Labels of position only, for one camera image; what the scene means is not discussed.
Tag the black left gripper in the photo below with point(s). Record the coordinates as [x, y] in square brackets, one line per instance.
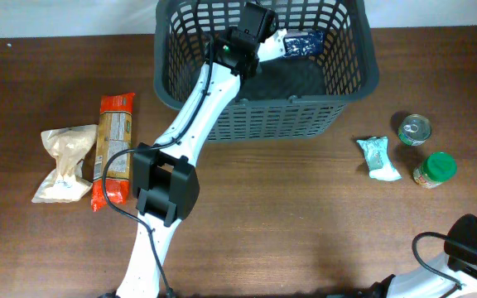
[230, 32]

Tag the blue tissue pack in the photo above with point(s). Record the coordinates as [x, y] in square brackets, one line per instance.
[303, 43]

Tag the orange spaghetti packet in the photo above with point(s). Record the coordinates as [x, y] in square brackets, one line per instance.
[114, 135]

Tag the mint green wipes packet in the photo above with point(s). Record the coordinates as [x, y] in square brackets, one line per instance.
[376, 155]

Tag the silver tin can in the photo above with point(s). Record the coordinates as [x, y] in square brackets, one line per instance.
[414, 130]

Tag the beige food pouch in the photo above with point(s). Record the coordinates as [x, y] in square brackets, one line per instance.
[68, 147]

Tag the green lid jar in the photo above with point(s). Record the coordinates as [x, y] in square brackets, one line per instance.
[438, 168]

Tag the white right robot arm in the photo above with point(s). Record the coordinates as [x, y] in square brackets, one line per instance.
[452, 273]

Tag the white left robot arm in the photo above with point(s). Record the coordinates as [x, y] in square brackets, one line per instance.
[165, 183]

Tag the grey plastic basket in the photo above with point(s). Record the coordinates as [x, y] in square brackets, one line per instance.
[292, 97]

